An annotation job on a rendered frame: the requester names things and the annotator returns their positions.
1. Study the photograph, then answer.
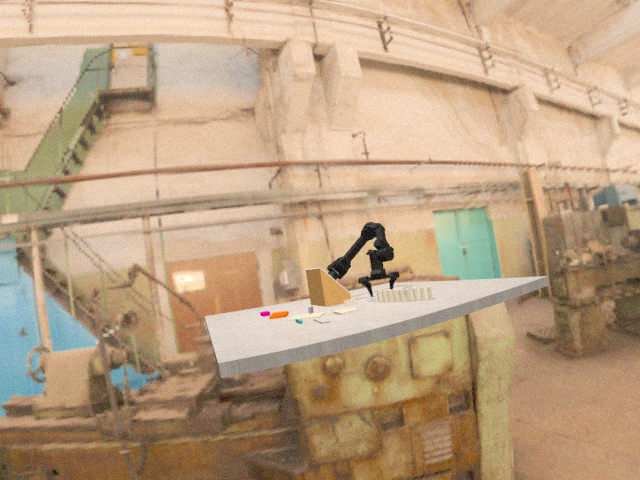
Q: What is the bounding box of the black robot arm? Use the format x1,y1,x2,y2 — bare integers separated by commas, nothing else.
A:
327,222,394,281

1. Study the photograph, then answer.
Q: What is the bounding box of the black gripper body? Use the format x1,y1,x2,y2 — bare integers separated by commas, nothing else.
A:
359,263,399,284

